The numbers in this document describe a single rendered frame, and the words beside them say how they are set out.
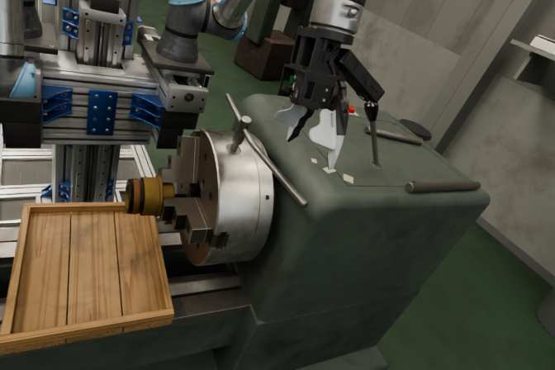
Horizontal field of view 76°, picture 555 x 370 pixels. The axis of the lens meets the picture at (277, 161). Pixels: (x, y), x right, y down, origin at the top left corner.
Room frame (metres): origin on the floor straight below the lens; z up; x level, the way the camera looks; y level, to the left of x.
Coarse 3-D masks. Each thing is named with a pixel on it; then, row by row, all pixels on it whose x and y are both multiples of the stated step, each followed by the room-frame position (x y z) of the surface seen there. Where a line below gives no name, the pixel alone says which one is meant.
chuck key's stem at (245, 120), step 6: (240, 120) 0.63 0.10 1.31; (246, 120) 0.63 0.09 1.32; (240, 126) 0.63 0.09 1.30; (246, 126) 0.63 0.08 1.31; (240, 132) 0.63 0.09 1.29; (234, 138) 0.64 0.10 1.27; (240, 138) 0.63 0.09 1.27; (234, 144) 0.64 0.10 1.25; (240, 144) 0.64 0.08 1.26; (234, 150) 0.64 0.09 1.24
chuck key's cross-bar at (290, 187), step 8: (232, 104) 0.68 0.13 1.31; (248, 136) 0.61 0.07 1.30; (256, 144) 0.60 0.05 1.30; (256, 152) 0.58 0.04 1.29; (264, 160) 0.55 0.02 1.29; (272, 168) 0.53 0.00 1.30; (280, 176) 0.51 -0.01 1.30; (288, 184) 0.49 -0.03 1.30; (296, 192) 0.48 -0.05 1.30; (296, 200) 0.47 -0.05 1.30; (304, 200) 0.46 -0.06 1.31
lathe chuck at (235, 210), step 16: (208, 144) 0.65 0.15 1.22; (224, 144) 0.65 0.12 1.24; (208, 160) 0.63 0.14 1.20; (224, 160) 0.61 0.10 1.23; (240, 160) 0.63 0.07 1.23; (208, 176) 0.61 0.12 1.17; (224, 176) 0.58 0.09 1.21; (240, 176) 0.60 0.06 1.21; (256, 176) 0.62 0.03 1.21; (192, 192) 0.69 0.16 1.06; (208, 192) 0.59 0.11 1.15; (224, 192) 0.56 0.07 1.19; (240, 192) 0.58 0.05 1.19; (256, 192) 0.60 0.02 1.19; (208, 208) 0.57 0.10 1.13; (224, 208) 0.55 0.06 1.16; (240, 208) 0.57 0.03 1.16; (256, 208) 0.59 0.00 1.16; (224, 224) 0.54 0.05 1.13; (240, 224) 0.56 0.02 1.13; (256, 224) 0.58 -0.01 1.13; (240, 240) 0.55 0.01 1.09; (192, 256) 0.58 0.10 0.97; (208, 256) 0.52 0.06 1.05; (224, 256) 0.54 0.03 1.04; (240, 256) 0.57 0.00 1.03
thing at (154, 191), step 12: (132, 180) 0.58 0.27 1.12; (144, 180) 0.58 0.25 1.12; (156, 180) 0.60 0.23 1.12; (132, 192) 0.55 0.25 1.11; (144, 192) 0.56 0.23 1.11; (156, 192) 0.57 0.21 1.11; (168, 192) 0.60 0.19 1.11; (132, 204) 0.54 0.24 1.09; (144, 204) 0.55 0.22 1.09; (156, 204) 0.56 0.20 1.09; (156, 216) 0.57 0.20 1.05
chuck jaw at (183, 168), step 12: (180, 144) 0.67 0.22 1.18; (192, 144) 0.68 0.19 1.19; (168, 156) 0.66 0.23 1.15; (180, 156) 0.65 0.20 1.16; (192, 156) 0.67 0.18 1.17; (168, 168) 0.63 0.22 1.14; (180, 168) 0.64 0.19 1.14; (192, 168) 0.66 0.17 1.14; (168, 180) 0.61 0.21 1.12; (180, 180) 0.63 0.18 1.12; (192, 180) 0.65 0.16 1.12
